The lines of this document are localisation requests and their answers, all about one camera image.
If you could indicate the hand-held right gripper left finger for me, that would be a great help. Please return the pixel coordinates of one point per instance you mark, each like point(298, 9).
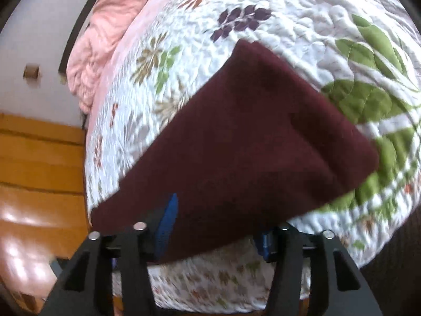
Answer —
point(169, 217)

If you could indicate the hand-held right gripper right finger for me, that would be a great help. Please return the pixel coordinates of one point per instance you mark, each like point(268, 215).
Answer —
point(267, 245)

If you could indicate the maroon pants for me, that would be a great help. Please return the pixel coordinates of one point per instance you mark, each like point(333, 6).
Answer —
point(230, 154)

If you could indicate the orange wooden wardrobe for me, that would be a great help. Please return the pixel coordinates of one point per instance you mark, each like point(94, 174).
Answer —
point(39, 158)

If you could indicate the pink bed sheet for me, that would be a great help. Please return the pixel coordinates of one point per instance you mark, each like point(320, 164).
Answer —
point(131, 36)

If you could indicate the pink crumpled duvet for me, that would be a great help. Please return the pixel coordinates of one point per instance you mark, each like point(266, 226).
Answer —
point(105, 23)

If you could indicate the dark wooden headboard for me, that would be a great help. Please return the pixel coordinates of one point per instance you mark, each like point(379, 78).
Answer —
point(77, 29)

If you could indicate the floral quilted bedspread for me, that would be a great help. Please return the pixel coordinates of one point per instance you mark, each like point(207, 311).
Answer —
point(312, 23)

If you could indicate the small woven wall basket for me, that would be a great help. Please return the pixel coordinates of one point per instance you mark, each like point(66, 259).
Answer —
point(31, 71)

